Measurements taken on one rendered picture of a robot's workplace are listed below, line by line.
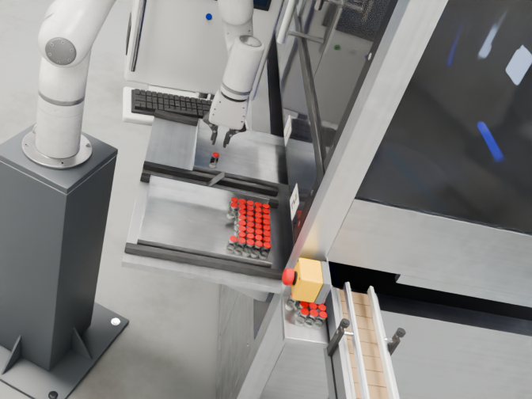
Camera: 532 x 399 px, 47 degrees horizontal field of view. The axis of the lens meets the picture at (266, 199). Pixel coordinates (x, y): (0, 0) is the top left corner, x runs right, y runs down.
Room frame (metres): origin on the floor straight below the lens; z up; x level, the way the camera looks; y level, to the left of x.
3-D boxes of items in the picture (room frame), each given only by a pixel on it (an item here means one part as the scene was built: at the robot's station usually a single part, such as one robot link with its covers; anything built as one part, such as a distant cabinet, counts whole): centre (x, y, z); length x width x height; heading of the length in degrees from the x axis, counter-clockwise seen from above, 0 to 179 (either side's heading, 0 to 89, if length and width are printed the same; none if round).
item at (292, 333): (1.05, -0.20, 0.87); 0.14 x 0.13 x 0.02; 104
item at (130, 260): (1.41, 0.12, 0.87); 0.70 x 0.48 x 0.02; 14
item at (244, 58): (1.51, 0.18, 1.24); 0.09 x 0.08 x 0.13; 18
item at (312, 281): (1.05, -0.16, 1.00); 0.08 x 0.07 x 0.07; 104
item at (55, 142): (1.36, 0.61, 0.95); 0.19 x 0.19 x 0.18
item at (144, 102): (1.88, 0.37, 0.82); 0.40 x 0.14 x 0.02; 112
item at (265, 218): (1.27, -0.02, 0.91); 0.18 x 0.02 x 0.05; 13
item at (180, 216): (1.24, 0.13, 0.90); 0.34 x 0.26 x 0.04; 104
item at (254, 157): (1.59, 0.10, 0.90); 0.34 x 0.26 x 0.04; 104
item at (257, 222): (1.27, 0.00, 0.91); 0.18 x 0.02 x 0.05; 13
